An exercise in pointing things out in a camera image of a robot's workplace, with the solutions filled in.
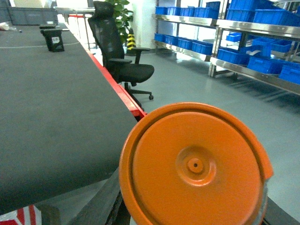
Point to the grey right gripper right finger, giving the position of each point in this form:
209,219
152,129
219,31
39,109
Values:
261,195

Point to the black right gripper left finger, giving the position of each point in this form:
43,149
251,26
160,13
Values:
107,207

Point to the orange cylindrical cap 4680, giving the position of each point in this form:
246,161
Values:
191,164

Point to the stainless steel shelf rack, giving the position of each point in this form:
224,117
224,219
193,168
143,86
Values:
253,38

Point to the dark grey table mat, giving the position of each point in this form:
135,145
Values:
62,125

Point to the black box with label near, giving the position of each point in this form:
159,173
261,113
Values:
54,40

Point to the black box with label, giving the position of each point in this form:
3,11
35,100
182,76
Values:
43,27
54,40

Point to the black office chair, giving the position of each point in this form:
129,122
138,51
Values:
106,35

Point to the black box with label far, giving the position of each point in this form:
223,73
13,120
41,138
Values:
43,27

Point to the green potted plant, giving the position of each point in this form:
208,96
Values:
123,16

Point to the grey storage crate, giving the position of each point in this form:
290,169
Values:
28,16

